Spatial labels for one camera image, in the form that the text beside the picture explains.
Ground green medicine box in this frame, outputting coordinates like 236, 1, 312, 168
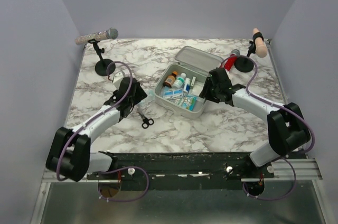
190, 76, 196, 88

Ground cotton swab bag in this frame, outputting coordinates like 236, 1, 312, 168
181, 95, 197, 111

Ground blue white wipes packet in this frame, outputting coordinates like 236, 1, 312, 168
163, 89, 184, 99

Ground grey medicine kit case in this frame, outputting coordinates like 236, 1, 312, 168
154, 46, 222, 119

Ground white green medicine bottle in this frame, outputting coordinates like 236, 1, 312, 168
172, 72, 186, 89

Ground amber medicine bottle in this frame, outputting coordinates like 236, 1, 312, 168
163, 71, 178, 88

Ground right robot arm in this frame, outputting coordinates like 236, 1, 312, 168
200, 68, 311, 178

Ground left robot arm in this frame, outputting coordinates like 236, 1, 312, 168
45, 77, 147, 182

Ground right black mic stand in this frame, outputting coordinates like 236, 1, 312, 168
234, 41, 256, 73

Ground black mic stand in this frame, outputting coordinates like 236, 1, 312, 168
234, 41, 256, 73
88, 39, 116, 76

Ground red toy microphone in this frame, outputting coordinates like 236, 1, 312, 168
223, 49, 240, 72

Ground left black mic stand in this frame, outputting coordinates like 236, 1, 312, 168
88, 39, 116, 76

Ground beige wooden microphone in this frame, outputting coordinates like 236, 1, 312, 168
252, 28, 268, 58

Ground glitter microphone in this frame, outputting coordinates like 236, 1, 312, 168
74, 27, 119, 45

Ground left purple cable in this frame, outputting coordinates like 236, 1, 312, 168
56, 61, 150, 203

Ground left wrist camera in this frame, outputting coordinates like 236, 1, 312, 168
110, 70, 125, 89

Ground black handled scissors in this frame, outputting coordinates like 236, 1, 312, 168
138, 112, 154, 129

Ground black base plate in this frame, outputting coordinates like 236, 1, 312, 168
87, 152, 277, 191

